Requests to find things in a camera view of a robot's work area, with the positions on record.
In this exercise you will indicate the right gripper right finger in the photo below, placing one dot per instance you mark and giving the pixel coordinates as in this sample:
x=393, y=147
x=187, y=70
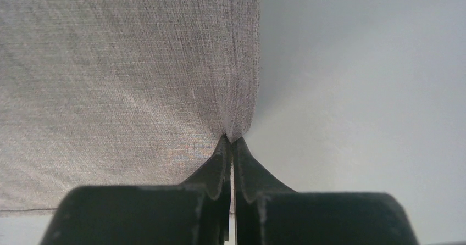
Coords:
x=269, y=212

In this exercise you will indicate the grey cloth napkin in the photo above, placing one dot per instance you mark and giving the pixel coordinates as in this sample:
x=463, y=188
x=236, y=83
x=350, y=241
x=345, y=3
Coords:
x=119, y=92

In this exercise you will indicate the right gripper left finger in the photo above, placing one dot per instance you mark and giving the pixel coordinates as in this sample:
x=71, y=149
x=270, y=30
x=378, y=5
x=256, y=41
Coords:
x=195, y=211

